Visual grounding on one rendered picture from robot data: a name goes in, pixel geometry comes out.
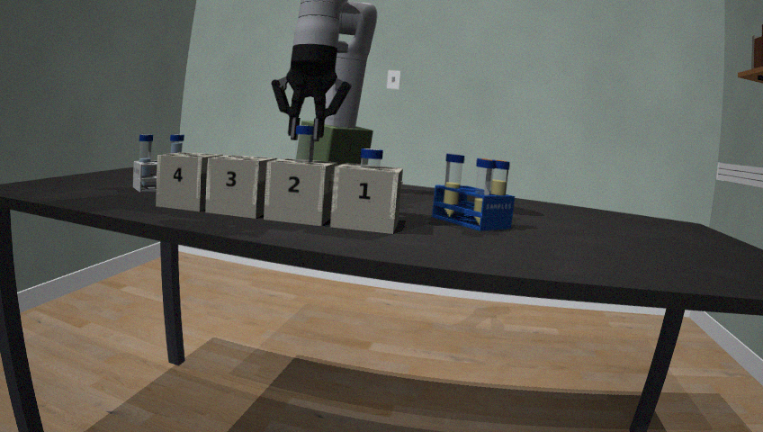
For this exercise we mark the white tube rack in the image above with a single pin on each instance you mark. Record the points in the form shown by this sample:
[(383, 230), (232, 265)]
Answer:
[(137, 174)]

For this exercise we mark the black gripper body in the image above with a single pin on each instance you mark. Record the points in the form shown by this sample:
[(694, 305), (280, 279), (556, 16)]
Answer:
[(310, 60)]

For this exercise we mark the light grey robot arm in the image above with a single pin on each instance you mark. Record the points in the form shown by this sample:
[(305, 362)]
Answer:
[(320, 22)]

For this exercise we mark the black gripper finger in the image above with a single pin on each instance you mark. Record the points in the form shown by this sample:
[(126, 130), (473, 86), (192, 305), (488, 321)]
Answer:
[(342, 88), (279, 86)]

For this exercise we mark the blue tube rack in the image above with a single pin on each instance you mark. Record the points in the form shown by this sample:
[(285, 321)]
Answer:
[(496, 210)]

